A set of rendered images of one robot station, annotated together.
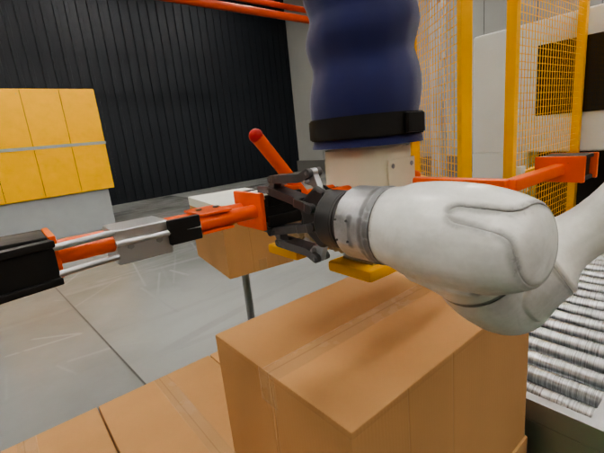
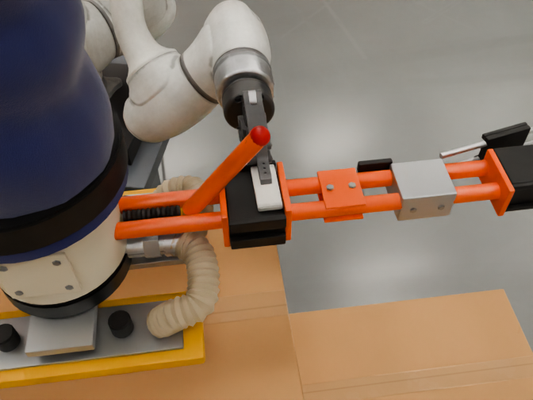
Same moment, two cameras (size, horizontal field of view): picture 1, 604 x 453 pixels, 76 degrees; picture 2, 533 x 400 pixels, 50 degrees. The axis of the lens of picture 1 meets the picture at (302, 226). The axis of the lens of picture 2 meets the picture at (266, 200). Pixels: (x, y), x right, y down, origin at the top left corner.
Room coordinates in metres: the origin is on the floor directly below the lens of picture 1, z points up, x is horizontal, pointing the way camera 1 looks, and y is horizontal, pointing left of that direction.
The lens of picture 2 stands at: (1.02, 0.30, 1.78)
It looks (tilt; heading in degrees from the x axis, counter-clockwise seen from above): 50 degrees down; 211
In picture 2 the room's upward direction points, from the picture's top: straight up
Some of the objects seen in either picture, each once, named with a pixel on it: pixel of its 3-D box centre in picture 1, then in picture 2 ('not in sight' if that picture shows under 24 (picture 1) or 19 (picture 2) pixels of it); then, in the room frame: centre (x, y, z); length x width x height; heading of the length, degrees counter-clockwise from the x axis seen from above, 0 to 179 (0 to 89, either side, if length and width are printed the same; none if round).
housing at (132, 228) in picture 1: (137, 238); (419, 189); (0.50, 0.22, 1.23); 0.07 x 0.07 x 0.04; 38
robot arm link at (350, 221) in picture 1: (372, 223); (243, 84); (0.44, -0.08, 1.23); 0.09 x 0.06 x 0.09; 129
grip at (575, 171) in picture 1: (565, 166); not in sight; (0.77, -0.54, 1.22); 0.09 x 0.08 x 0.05; 38
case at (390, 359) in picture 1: (382, 389); (126, 378); (0.78, -0.15, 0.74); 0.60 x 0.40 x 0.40; 128
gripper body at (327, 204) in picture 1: (329, 217); (250, 117); (0.50, -0.04, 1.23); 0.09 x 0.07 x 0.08; 39
